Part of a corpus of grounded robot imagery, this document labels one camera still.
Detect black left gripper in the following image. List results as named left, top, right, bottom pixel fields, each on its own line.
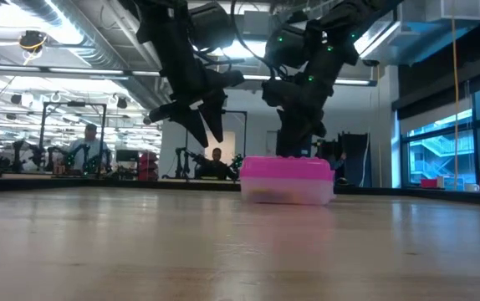
left=147, top=69, right=245, bottom=148

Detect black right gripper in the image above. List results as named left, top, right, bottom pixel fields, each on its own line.
left=261, top=74, right=335, bottom=158

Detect pink plastic box lid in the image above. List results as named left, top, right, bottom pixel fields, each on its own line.
left=239, top=156, right=335, bottom=183

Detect translucent white supply box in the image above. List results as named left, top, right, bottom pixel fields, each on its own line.
left=240, top=177, right=336, bottom=207

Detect white door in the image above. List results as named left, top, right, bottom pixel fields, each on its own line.
left=206, top=131, right=237, bottom=165

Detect person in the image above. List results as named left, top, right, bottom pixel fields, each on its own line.
left=197, top=147, right=236, bottom=181
left=66, top=123, right=111, bottom=172
left=330, top=151, right=349, bottom=181

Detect black folding panel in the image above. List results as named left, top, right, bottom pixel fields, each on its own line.
left=339, top=132, right=370, bottom=188

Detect red stacked chairs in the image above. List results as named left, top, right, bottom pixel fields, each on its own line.
left=138, top=150, right=160, bottom=181

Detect small black monitor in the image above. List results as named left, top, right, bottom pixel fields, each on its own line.
left=115, top=149, right=140, bottom=164

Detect white ceiling air unit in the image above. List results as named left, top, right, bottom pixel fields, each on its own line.
left=426, top=0, right=480, bottom=22

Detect black metal rig frame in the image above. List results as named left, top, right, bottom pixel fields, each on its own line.
left=38, top=101, right=108, bottom=171
left=222, top=110, right=248, bottom=168

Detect white hanging cable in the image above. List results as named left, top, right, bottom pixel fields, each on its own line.
left=360, top=133, right=370, bottom=188

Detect black table edge rail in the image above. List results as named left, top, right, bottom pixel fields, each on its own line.
left=0, top=176, right=480, bottom=207

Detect yellow hanging cord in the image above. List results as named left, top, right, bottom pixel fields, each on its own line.
left=450, top=16, right=461, bottom=189

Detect ceiling cable reel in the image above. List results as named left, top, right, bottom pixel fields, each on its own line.
left=18, top=29, right=49, bottom=54

